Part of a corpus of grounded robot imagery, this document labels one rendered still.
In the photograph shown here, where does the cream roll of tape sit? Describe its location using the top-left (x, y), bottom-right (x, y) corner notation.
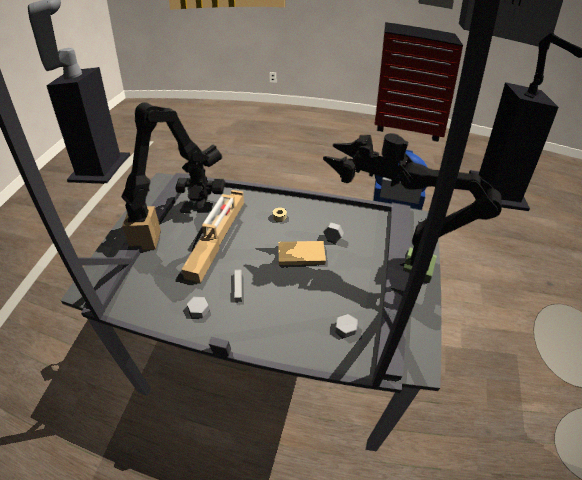
top-left (273, 208), bottom-right (287, 222)

